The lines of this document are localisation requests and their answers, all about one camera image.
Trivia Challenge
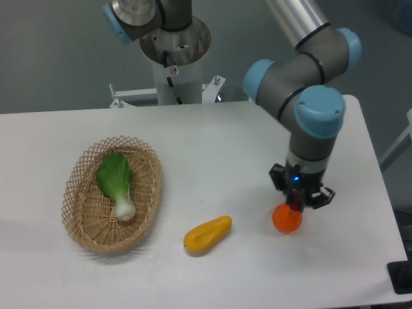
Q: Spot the orange tangerine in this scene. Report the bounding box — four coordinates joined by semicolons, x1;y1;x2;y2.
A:
272;203;303;233

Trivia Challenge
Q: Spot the yellow papaya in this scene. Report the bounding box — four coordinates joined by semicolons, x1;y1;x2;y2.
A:
183;215;232;254

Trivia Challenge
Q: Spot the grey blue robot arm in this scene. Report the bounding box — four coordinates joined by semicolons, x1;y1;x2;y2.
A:
103;1;362;211

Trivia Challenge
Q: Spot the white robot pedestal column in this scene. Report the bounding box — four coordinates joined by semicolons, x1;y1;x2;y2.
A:
139;17;211;106

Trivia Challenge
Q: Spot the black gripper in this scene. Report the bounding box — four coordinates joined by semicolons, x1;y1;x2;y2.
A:
269;160;335;209

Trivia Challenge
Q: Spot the green bok choy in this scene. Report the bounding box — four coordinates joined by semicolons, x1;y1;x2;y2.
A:
96;152;136;221

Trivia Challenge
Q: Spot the black box at table edge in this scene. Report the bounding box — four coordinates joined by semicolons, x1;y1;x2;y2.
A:
387;261;411;295

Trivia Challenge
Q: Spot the white frame at right edge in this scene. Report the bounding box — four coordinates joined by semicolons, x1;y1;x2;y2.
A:
378;109;411;173

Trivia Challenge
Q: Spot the woven wicker basket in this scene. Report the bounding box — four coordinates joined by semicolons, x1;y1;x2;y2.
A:
62;136;162;252

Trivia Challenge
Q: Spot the purple sweet potato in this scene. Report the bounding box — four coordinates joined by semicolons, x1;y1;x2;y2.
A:
290;190;304;212

